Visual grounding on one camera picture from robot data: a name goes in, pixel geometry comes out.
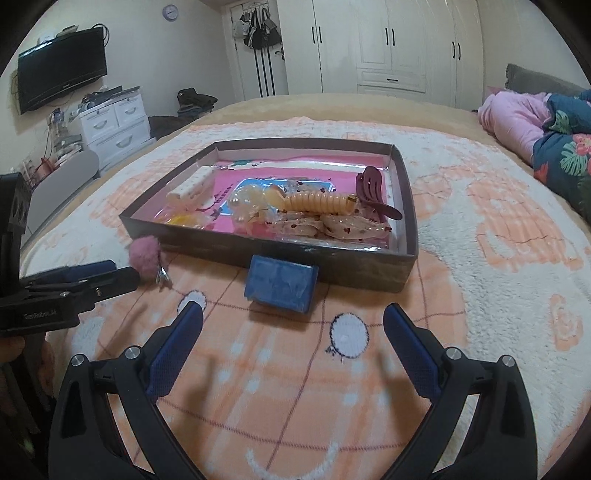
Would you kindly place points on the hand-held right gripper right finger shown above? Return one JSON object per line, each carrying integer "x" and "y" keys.
{"x": 413, "y": 354}

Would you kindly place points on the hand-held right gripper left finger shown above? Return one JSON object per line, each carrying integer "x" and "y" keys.
{"x": 173, "y": 355}

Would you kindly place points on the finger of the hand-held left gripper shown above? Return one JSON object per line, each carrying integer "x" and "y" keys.
{"x": 106, "y": 281}
{"x": 78, "y": 270}

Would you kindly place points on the dark cardboard box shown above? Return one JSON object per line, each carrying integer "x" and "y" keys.
{"x": 360, "y": 267}

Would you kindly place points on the white hair clip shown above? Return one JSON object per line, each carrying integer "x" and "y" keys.
{"x": 191, "y": 184}

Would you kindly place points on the small blue box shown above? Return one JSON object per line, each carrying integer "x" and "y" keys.
{"x": 281, "y": 284}

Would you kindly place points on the maroon hair clip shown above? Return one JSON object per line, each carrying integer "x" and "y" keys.
{"x": 371, "y": 184}

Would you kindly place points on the orange hair clip lace bow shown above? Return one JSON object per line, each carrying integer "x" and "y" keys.
{"x": 318, "y": 203}

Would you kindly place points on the person's left hand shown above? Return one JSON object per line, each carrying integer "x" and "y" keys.
{"x": 11, "y": 351}

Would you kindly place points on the yellow hair accessory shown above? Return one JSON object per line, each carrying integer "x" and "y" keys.
{"x": 187, "y": 219}

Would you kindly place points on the cluttered side shelf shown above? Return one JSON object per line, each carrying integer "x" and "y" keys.
{"x": 62, "y": 134}

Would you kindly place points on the peach checked blanket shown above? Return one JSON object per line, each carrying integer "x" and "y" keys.
{"x": 485, "y": 258}

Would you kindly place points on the pink book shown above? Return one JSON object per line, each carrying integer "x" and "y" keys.
{"x": 221, "y": 207}

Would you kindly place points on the white drawer cabinet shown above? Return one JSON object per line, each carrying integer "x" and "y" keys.
{"x": 115, "y": 129}

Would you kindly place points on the dark bag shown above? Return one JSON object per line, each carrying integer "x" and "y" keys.
{"x": 164, "y": 127}

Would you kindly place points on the pile of dark clothes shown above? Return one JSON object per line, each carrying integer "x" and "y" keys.
{"x": 196, "y": 101}

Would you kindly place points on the white door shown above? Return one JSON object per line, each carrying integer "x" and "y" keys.
{"x": 249, "y": 74}

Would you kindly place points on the pink quilt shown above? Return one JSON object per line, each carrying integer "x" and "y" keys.
{"x": 517, "y": 120}

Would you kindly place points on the bed with tan sheet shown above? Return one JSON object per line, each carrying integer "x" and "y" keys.
{"x": 323, "y": 104}

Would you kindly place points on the hanging bags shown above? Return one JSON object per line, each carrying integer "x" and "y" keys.
{"x": 258, "y": 30}

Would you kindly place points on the grey pillow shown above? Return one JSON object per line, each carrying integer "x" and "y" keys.
{"x": 540, "y": 81}

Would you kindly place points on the white wardrobe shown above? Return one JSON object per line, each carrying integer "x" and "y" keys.
{"x": 369, "y": 46}

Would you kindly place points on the black wall television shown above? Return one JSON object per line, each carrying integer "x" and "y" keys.
{"x": 62, "y": 69}

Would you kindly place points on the wall clock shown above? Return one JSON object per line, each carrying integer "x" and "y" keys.
{"x": 170, "y": 12}

